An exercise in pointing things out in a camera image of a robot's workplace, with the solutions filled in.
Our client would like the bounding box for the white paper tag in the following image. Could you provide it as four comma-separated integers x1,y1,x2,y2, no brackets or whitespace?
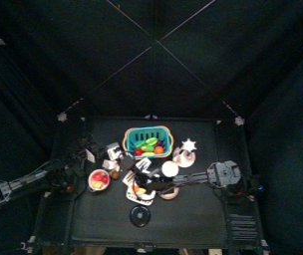
86,148,98,163

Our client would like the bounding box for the white slotted toy utensil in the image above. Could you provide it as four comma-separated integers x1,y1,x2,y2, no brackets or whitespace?
122,170,139,187

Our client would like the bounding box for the pale round toy dish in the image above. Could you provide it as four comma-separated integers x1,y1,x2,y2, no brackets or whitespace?
158,186,181,201

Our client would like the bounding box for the white slotted toy spatula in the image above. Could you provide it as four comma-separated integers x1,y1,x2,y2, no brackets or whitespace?
134,156,153,174

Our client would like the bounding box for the white toy appliance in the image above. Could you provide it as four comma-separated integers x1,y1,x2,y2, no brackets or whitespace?
106,141,126,161

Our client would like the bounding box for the white toy bowl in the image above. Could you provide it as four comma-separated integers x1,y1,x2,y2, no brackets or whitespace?
87,168,113,193

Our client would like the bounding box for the white star-shaped object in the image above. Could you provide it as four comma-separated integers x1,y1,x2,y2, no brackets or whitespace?
171,146,198,168

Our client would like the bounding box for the red toy fruit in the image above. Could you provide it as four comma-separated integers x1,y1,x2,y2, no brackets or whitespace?
93,171,110,183

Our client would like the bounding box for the black round pot lid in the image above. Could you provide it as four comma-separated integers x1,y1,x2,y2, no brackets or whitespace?
130,204,153,228

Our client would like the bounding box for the long green toy vegetable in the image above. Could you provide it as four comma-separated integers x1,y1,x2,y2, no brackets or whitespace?
135,137,159,149

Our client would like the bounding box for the white star shaped toy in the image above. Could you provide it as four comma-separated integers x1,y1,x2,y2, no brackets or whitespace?
179,137,198,152

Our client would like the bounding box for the teal basket with orange handle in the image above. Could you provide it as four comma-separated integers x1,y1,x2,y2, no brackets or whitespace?
122,125,175,159

